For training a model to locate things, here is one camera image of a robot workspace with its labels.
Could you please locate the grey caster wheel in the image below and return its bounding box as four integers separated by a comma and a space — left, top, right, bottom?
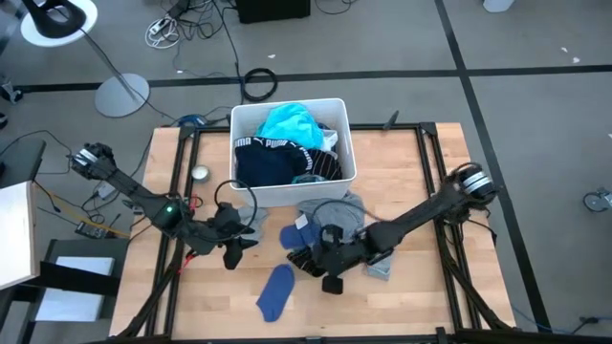
582, 186, 612, 214

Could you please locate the black floor device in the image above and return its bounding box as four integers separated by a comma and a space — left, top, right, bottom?
74, 220, 117, 241

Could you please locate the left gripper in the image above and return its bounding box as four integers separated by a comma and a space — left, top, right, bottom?
209, 202, 260, 271

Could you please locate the blue cable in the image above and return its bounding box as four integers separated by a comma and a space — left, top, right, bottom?
178, 113, 209, 128

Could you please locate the black side table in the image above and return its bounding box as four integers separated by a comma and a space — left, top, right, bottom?
0, 138, 48, 190

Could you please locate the black cart white shelf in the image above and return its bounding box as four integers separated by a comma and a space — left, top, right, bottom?
18, 237, 132, 344

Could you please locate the blue sock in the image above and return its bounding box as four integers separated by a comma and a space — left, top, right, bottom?
254, 263, 296, 324
278, 221, 322, 251

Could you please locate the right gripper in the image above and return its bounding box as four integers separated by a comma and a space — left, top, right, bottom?
297, 223, 380, 296

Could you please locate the navy Puma garment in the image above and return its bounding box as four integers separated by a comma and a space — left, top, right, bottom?
233, 135, 315, 189

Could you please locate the grey garment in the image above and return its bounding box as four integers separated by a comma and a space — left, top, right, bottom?
296, 190, 367, 241

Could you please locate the white perforated plastic basket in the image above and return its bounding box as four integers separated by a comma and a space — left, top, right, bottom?
229, 97, 359, 208

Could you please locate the white garment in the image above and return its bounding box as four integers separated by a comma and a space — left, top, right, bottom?
319, 128, 340, 154

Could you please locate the round-base floor stand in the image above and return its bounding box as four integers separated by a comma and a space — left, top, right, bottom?
19, 0, 151, 118

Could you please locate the white power strip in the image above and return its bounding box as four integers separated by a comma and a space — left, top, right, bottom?
148, 16, 173, 36

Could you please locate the black box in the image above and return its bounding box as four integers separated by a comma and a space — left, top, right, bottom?
235, 0, 313, 25

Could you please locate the coiled black cable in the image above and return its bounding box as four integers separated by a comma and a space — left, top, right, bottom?
242, 66, 280, 103

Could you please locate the turquoise shirt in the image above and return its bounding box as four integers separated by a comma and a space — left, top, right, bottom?
254, 101, 327, 151

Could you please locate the white round object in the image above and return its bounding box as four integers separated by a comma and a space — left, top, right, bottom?
482, 0, 516, 14

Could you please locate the white board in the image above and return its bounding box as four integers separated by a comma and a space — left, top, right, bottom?
0, 180, 42, 292

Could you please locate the black striped sock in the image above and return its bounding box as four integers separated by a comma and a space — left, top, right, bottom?
286, 247, 327, 279

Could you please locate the black striped garment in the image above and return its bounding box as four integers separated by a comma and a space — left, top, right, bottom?
305, 148, 344, 183

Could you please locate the small patterned bowl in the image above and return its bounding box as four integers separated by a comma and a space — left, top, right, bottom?
190, 163, 212, 183

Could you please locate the black aluminium table frame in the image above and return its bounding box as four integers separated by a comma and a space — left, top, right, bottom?
108, 121, 518, 344

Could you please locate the small dark wheel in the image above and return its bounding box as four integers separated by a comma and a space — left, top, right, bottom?
0, 77, 25, 104

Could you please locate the pale blue cloth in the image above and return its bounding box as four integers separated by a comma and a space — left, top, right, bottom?
366, 252, 396, 283

